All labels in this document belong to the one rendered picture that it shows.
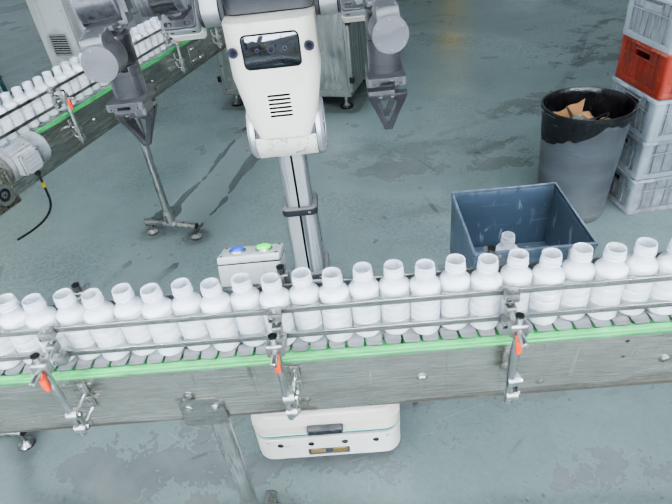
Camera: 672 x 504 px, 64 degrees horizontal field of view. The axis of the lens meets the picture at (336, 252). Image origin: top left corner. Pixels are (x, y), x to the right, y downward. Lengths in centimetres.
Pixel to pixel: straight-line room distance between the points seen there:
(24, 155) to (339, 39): 288
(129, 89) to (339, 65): 370
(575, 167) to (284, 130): 191
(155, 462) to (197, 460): 16
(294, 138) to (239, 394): 70
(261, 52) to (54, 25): 564
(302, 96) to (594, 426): 160
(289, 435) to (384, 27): 148
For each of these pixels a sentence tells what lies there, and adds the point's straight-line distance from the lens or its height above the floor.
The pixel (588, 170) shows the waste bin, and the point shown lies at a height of 36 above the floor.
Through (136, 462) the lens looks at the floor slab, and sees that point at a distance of 236.
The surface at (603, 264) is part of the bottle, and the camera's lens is 115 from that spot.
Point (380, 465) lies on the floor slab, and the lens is 213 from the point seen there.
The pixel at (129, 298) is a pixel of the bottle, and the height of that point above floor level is 115.
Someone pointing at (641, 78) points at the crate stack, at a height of 72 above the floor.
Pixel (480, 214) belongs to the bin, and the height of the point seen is 86.
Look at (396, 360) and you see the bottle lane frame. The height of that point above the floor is 96.
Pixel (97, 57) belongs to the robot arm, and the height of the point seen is 159.
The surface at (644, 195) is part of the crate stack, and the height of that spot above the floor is 11.
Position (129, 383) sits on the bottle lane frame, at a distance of 125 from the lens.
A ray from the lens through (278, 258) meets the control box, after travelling 119.
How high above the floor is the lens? 181
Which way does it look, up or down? 37 degrees down
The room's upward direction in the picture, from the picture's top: 7 degrees counter-clockwise
